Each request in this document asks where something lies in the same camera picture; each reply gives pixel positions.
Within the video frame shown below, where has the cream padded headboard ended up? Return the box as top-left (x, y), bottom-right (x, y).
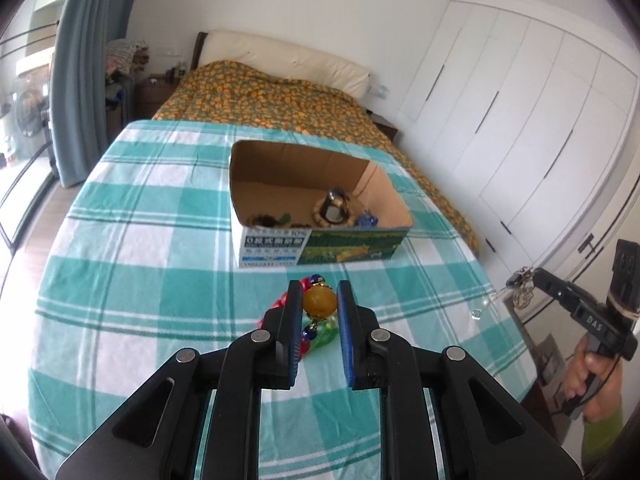
top-left (191, 29), bottom-right (370, 100)

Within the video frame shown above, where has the blue curtain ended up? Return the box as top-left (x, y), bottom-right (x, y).
top-left (50, 0), bottom-right (134, 188)

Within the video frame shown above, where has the dark nightstand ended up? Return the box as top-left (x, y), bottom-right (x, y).
top-left (369, 114), bottom-right (398, 142)
top-left (132, 76), bottom-right (179, 120)

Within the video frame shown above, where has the red bead bracelet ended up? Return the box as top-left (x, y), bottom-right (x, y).
top-left (269, 273), bottom-right (339, 361)

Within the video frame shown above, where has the teal plaid table cloth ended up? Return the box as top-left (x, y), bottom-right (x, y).
top-left (28, 120), bottom-right (536, 477)

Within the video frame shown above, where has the bed with orange floral duvet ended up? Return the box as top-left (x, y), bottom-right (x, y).
top-left (153, 60), bottom-right (480, 255)

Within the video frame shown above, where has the dark left nightstand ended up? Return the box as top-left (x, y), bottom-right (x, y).
top-left (132, 76), bottom-right (179, 120)

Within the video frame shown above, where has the sliding glass door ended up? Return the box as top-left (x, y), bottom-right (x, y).
top-left (1, 21), bottom-right (58, 254)

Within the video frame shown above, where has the green sleeve forearm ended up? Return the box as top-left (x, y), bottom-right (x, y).
top-left (582, 406), bottom-right (624, 472)

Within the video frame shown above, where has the right hand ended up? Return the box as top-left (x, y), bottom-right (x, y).
top-left (562, 334), bottom-right (625, 425)

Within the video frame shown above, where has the black wrist watch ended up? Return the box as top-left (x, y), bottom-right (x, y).
top-left (319, 186), bottom-right (349, 226)

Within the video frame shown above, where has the washing machine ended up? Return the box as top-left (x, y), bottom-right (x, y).
top-left (11, 74), bottom-right (49, 159)

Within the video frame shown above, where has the dark right nightstand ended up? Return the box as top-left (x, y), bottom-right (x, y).
top-left (369, 114), bottom-right (398, 142)

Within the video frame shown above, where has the black cable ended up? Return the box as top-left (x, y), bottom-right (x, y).
top-left (549, 353), bottom-right (622, 418)

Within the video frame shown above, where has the green jade pendant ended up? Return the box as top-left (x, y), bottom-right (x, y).
top-left (302, 318), bottom-right (338, 351)

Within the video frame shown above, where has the pile of clothes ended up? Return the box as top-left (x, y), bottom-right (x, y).
top-left (105, 38), bottom-right (150, 126)

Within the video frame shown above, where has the open cardboard box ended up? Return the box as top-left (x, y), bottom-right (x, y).
top-left (229, 140), bottom-right (413, 266)

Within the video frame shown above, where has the white wardrobe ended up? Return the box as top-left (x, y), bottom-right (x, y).
top-left (397, 1), bottom-right (639, 283)

